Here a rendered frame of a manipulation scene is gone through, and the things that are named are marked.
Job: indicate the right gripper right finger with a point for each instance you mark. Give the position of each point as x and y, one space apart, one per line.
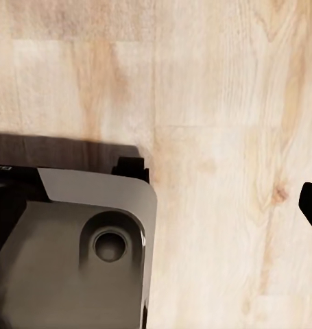
305 201

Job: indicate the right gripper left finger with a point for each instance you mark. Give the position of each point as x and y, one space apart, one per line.
12 205

